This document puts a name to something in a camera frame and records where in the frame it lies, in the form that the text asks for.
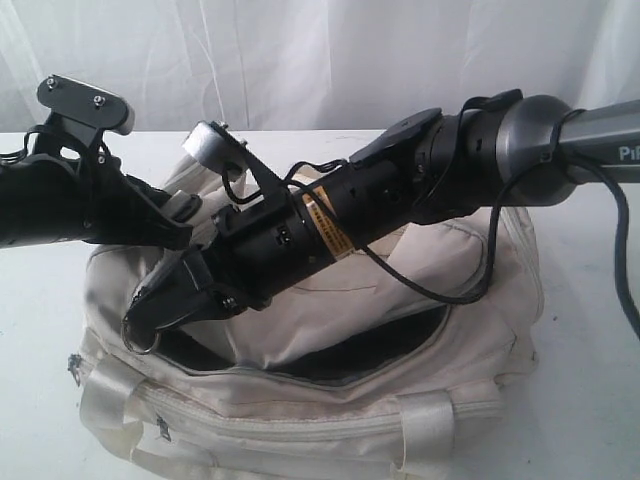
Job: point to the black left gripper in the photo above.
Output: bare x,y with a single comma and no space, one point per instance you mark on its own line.
92,200

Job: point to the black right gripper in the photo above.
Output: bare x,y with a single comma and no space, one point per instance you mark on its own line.
251,256

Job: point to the cream fabric duffel bag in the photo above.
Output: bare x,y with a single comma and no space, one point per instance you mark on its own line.
347,375

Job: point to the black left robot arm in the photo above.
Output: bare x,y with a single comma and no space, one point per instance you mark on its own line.
46,200

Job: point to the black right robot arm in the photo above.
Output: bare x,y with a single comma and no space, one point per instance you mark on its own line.
507,150

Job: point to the white curtain backdrop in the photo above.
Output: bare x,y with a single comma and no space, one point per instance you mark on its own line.
284,65

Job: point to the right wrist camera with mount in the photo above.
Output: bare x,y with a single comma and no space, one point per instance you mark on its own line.
212,146

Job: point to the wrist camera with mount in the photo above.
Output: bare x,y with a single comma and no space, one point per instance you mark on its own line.
80,114
212,146

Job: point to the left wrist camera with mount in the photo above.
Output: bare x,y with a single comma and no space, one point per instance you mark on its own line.
80,114

